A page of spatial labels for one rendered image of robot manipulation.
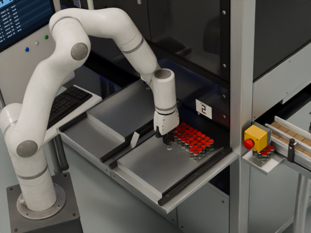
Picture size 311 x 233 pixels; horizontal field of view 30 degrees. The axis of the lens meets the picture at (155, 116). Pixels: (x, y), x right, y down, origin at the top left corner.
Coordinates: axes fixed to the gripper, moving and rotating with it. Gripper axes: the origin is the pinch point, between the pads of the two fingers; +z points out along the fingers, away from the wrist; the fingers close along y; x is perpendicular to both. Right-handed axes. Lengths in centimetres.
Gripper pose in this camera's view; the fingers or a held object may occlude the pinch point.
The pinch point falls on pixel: (168, 138)
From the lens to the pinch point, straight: 231.7
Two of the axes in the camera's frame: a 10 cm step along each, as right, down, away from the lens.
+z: 0.8, 7.7, 6.4
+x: 6.8, 4.3, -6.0
